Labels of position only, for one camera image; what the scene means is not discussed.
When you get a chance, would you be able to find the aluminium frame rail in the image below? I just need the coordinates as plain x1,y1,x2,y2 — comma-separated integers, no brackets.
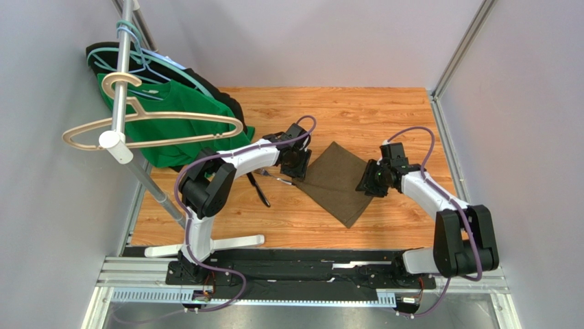
82,247,521,328

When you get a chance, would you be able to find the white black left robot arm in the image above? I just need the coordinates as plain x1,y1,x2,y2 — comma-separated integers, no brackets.
175,123,312,276

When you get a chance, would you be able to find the brown cloth napkin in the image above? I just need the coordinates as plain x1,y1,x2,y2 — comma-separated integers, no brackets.
293,142,373,228

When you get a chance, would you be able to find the light blue wire hanger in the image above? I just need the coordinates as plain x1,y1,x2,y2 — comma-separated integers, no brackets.
95,25,184,99

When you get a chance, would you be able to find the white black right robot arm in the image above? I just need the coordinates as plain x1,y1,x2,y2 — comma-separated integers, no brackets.
356,143,500,278

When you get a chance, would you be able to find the black garment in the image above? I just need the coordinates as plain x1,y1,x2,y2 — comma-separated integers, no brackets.
85,42,245,123

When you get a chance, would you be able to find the silver clothes rack pole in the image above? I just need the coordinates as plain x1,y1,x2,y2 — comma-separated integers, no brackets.
111,1,186,228

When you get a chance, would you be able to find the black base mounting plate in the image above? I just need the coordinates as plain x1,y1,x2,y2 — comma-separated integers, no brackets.
165,259,437,290

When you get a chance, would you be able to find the green t-shirt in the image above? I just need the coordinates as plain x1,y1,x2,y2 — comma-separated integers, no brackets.
125,80,256,168

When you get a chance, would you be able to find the white rack base foot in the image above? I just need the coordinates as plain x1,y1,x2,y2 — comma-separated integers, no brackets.
144,234,265,258

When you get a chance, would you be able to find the silver fork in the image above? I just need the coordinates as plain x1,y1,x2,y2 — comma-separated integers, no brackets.
254,168,295,186

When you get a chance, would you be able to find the beige plastic hanger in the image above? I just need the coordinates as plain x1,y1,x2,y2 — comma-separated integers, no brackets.
62,72,245,151

